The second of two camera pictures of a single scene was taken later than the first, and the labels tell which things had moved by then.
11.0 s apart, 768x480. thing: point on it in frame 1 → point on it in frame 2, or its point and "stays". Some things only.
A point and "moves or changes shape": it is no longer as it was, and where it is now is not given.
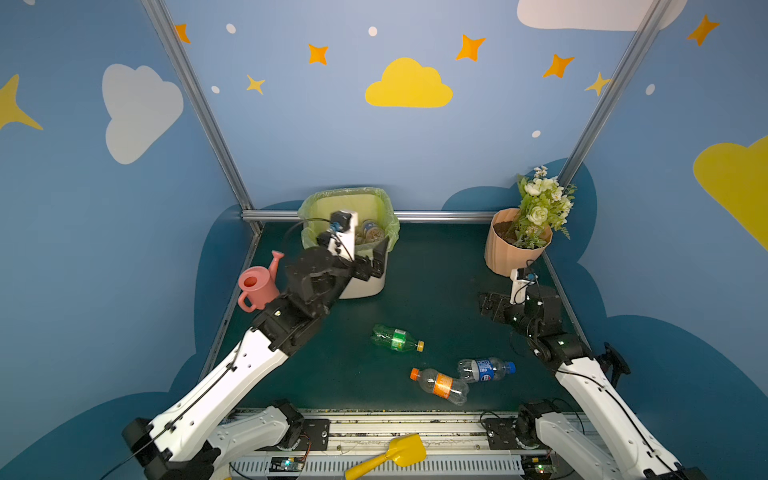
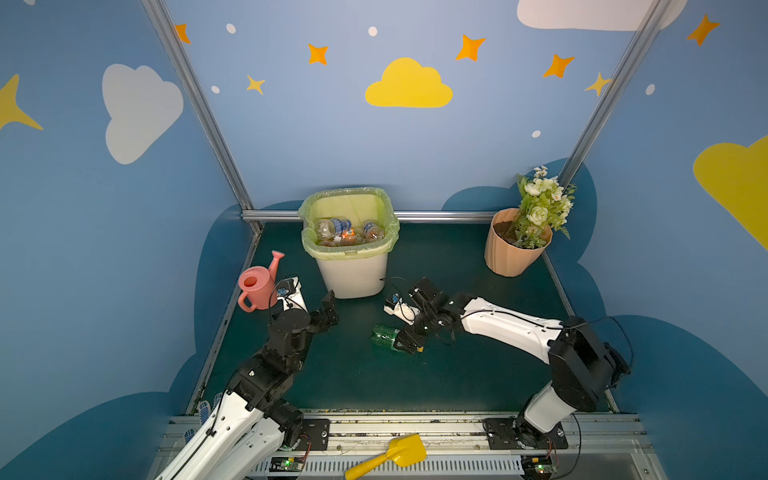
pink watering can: x=258 y=285 stays
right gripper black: x=497 y=306 → x=417 y=327
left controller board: x=286 y=464 stays
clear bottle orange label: x=441 y=384 moves or changes shape
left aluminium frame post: x=202 y=110 stays
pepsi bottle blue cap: x=484 y=369 moves or changes shape
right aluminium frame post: x=615 y=87 stays
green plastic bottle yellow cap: x=397 y=339 stays
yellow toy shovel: x=406 y=451 stays
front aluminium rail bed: x=415 y=444 stays
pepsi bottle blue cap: x=371 y=231 stays
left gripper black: x=365 y=268 → x=324 y=312
